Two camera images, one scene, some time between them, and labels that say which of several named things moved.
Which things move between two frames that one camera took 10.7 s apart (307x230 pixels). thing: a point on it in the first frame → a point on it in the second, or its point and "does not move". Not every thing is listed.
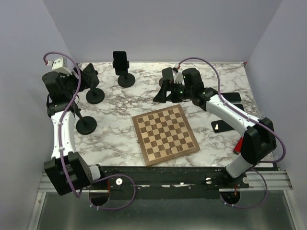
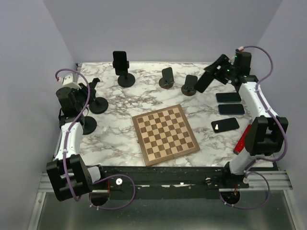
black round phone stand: x=89 y=78 → x=97 y=105
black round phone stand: x=125 y=79 does not move
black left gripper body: x=71 y=82 → x=81 y=96
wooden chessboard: x=165 y=134 does not move
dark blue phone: x=232 y=97 does not move
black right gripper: x=161 y=97 → x=222 y=61
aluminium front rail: x=279 y=181 does not move
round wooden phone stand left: x=167 y=74 does not move
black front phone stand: x=87 y=124 does not move
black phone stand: x=89 y=78 → x=205 y=81
